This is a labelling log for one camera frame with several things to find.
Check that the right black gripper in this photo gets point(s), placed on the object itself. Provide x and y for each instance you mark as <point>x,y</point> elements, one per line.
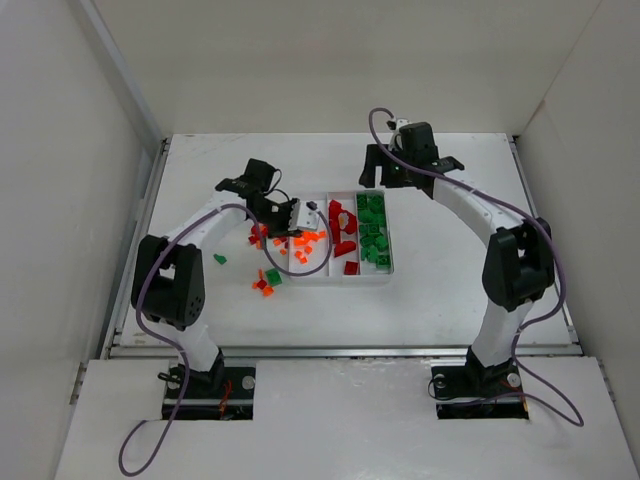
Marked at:
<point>400,175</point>

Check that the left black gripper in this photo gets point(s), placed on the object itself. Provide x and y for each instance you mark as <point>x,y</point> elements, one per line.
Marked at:
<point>279,218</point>

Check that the red flower print lego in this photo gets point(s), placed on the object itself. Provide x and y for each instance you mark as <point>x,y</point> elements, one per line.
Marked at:
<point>343,223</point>

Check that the red arch lego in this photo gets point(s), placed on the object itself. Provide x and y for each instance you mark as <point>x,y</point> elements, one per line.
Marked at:
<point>343,248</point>

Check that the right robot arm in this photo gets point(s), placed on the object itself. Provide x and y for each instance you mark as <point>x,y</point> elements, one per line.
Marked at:
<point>518,266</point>

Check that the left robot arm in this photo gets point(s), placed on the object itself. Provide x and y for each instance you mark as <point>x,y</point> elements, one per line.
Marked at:
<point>169,279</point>

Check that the red lego pile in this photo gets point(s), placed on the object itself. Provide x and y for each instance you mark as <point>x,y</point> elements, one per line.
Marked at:
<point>259,238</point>

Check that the orange lego pile in tray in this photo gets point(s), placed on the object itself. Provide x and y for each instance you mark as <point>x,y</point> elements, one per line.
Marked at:
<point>304,245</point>

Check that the green square lego plate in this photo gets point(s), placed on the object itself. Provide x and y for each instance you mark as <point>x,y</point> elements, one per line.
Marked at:
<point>273,277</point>

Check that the green lego pile in tray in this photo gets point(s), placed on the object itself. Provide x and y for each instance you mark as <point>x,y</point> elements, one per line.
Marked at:
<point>373,234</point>

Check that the small green lego left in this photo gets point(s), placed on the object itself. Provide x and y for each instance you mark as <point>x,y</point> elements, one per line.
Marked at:
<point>221,259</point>

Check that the white three-compartment tray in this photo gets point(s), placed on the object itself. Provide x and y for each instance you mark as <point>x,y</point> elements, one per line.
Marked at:
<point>325,267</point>

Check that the red square lego in tray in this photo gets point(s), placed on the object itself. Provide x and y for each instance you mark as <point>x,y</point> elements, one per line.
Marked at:
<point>351,268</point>

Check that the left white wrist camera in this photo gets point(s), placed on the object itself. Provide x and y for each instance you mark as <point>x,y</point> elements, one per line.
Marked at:
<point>305,216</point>

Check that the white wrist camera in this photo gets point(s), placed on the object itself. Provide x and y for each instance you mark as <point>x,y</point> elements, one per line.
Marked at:
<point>397,123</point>
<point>305,216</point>

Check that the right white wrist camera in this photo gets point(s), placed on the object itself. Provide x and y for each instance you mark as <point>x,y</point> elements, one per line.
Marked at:
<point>397,123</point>

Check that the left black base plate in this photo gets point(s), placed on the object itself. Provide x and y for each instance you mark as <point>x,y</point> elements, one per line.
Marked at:
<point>233,400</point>

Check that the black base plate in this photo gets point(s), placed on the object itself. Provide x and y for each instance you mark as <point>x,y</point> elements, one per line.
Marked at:
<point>233,400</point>
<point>459,396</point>

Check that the aluminium rail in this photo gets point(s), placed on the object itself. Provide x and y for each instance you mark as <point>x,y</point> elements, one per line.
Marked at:
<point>147,352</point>

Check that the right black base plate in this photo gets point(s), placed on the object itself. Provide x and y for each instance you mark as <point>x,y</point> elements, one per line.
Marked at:
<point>459,396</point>

